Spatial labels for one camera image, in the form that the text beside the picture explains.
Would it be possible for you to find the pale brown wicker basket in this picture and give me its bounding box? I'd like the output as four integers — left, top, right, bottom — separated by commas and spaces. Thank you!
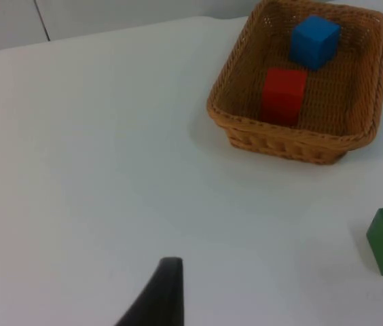
206, 0, 383, 166

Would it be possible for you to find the blue cube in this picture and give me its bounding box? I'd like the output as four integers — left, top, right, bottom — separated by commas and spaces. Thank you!
289, 14, 342, 71

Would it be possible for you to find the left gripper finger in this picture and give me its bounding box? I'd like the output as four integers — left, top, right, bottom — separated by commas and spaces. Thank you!
114, 257, 185, 326

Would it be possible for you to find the red cube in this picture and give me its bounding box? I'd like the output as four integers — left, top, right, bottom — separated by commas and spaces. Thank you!
259, 67, 308, 127

